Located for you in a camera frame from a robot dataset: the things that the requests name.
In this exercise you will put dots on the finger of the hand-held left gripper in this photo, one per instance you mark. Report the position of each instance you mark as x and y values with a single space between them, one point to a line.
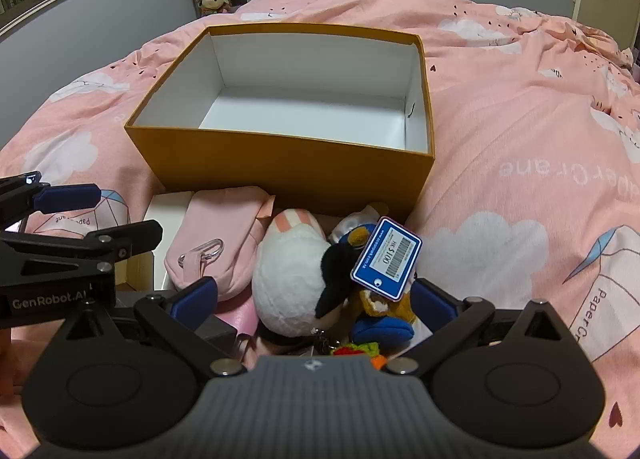
65 199
130 239

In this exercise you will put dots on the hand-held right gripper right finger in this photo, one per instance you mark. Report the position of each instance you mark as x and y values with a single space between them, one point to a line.
435 306

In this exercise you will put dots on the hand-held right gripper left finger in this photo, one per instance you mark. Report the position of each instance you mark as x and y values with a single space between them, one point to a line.
192 299

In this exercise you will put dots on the white box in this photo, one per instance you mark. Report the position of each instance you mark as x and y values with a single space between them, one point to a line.
167 211

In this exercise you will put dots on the orange cardboard box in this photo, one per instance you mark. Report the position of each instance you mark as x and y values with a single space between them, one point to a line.
280 159

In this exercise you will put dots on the blue and yellow plush toy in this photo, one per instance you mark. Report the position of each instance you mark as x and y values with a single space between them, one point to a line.
385 326

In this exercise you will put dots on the blue price tag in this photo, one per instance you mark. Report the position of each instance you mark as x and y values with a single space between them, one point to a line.
385 259

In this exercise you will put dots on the pink pouch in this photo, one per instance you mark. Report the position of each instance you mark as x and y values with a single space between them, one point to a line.
225 224

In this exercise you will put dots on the white and black plush toy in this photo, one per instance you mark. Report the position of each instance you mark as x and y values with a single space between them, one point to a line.
285 284

